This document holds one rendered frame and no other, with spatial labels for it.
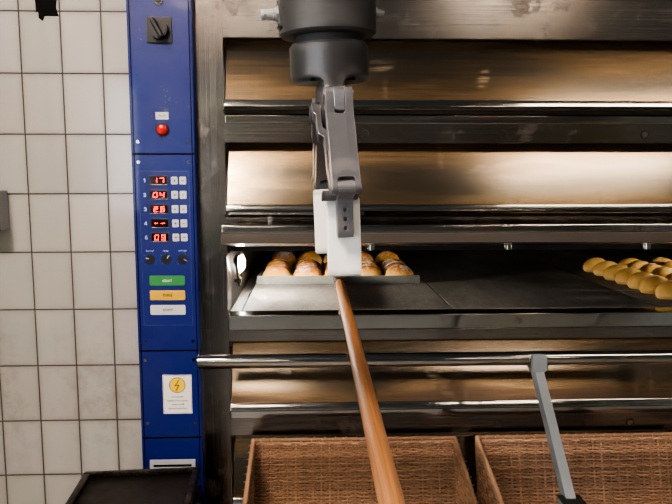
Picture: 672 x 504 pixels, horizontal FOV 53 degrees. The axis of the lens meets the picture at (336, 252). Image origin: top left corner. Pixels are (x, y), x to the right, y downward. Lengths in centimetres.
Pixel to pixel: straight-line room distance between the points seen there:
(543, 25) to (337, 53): 128
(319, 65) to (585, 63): 134
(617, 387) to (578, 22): 97
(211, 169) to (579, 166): 96
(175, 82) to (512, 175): 89
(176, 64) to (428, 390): 106
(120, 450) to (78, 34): 108
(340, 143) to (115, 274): 131
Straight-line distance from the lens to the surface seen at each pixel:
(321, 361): 142
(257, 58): 178
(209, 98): 176
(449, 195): 176
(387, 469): 84
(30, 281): 190
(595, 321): 194
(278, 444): 185
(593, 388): 197
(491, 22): 183
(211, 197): 175
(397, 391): 183
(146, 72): 177
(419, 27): 179
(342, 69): 63
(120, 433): 194
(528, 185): 182
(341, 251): 59
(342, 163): 57
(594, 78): 190
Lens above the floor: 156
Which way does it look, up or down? 7 degrees down
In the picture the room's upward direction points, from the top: straight up
